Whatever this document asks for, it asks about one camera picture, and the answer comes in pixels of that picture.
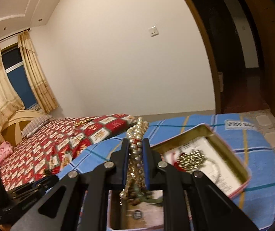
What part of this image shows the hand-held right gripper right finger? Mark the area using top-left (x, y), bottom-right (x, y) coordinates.
top-left (142, 138), bottom-right (258, 231)

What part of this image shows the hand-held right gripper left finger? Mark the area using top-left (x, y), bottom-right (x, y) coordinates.
top-left (10, 138), bottom-right (130, 231)

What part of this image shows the red knotted cord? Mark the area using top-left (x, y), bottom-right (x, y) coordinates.
top-left (165, 149), bottom-right (184, 172)

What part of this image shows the wooden bead bracelet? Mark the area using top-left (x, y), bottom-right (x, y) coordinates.
top-left (120, 191), bottom-right (153, 206)

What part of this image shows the pearl necklace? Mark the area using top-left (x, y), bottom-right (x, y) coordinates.
top-left (119, 117), bottom-right (150, 198)

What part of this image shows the gold bead bracelet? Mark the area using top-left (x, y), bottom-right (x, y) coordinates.
top-left (175, 149), bottom-right (201, 173)

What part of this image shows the silver bangle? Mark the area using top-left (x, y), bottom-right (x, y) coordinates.
top-left (200, 159), bottom-right (225, 186)

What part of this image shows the pink pillow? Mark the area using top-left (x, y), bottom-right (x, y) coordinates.
top-left (0, 141), bottom-right (14, 162)

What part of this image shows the bed with red quilt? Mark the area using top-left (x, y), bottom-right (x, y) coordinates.
top-left (0, 114), bottom-right (138, 213)

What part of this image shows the cream wooden headboard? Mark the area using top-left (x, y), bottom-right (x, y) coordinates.
top-left (0, 109), bottom-right (42, 152)

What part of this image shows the striped pillow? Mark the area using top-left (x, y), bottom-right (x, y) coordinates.
top-left (21, 114), bottom-right (54, 138)

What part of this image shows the window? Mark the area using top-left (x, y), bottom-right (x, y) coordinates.
top-left (1, 43), bottom-right (41, 111)

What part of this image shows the dark curtain rod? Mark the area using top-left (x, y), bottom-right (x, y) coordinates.
top-left (0, 29), bottom-right (30, 51)

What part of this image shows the brown bead string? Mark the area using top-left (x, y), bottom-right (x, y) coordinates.
top-left (73, 119), bottom-right (93, 127)

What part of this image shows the brown wooden door frame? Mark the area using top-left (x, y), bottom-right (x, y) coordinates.
top-left (172, 0), bottom-right (225, 115)

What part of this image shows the white light switch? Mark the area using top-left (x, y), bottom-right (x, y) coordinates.
top-left (148, 25), bottom-right (160, 37)

